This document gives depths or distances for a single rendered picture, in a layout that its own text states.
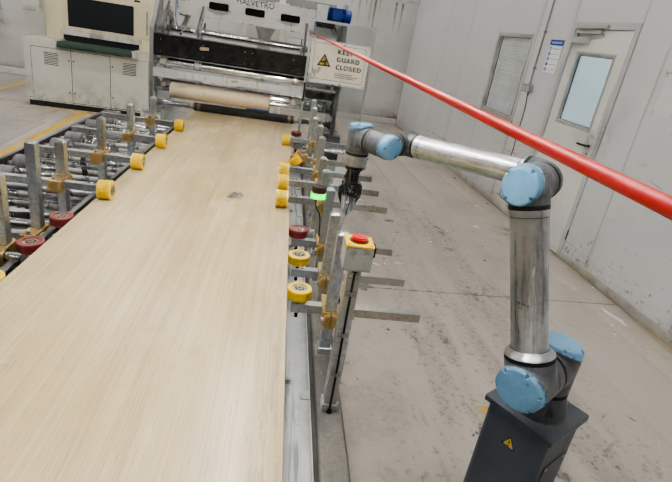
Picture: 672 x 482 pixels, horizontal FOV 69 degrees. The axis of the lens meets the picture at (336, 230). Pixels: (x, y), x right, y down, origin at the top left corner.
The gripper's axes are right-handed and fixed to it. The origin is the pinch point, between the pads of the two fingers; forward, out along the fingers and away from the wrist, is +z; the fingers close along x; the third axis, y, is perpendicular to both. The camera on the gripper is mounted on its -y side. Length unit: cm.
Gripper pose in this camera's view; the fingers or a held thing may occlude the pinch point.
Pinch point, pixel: (346, 211)
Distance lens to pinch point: 200.9
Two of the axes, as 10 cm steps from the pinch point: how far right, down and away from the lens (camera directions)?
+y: 0.8, 3.9, -9.2
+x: 9.9, 1.1, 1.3
